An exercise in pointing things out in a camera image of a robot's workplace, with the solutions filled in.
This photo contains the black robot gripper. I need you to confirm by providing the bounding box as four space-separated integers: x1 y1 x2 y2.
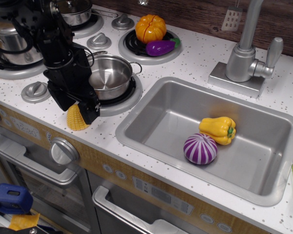
37 41 101 125

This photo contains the yellow toy corn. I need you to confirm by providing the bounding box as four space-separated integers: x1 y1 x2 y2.
66 104 90 131

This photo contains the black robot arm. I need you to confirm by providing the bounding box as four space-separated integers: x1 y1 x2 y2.
0 0 100 124

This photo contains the front stove burner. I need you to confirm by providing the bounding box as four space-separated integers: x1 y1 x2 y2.
100 75 143 117

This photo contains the stove burner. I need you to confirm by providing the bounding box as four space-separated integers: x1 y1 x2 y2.
100 75 143 117
72 9 104 39
0 61 46 80
118 30 182 65

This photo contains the small steel pan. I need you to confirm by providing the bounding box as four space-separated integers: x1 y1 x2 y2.
89 54 142 101

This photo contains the front left stove knob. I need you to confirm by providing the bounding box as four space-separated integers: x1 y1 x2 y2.
21 81 51 103

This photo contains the stove knob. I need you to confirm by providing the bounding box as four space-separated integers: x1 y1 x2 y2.
21 81 51 103
111 13 135 30
86 33 112 51

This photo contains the middle stove knob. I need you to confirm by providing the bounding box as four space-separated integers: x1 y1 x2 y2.
86 33 112 51

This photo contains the right back stove burner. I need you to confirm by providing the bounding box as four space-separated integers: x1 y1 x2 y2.
118 30 182 65

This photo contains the back left stove burner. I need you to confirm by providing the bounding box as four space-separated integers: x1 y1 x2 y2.
72 9 104 39

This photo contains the back stove knob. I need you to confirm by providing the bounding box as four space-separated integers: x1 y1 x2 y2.
111 13 135 30

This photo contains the round silver oven dial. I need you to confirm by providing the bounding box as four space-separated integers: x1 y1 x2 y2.
49 137 80 165

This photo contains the silver sink basin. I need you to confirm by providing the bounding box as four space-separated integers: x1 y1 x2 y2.
116 77 293 206

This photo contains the steel pot at back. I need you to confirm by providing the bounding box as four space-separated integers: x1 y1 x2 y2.
57 0 92 26

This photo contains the purple toy eggplant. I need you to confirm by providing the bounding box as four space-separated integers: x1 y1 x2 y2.
146 38 181 57

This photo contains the large steel pot with lid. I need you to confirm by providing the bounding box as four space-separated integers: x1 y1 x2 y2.
0 22 42 65

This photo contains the orange toy pumpkin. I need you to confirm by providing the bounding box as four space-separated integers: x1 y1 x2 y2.
135 15 167 44

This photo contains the blue clamp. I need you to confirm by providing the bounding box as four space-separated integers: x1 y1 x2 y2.
0 183 33 215

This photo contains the purple striped toy onion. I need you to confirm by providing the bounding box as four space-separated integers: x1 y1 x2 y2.
183 133 218 165

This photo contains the yellow cloth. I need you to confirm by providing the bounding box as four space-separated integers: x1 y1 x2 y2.
8 213 40 231

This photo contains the yellow toy bell pepper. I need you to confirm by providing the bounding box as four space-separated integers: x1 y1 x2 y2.
199 117 236 145

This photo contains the silver toy faucet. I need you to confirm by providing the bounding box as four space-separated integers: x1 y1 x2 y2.
208 0 284 98

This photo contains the hanging grey spatula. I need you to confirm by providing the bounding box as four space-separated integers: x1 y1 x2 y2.
221 0 243 32

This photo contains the silver oven door handle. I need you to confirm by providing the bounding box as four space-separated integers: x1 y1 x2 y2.
0 134 78 188

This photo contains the silver dishwasher door handle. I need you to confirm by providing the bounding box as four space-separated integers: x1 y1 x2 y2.
92 186 187 234

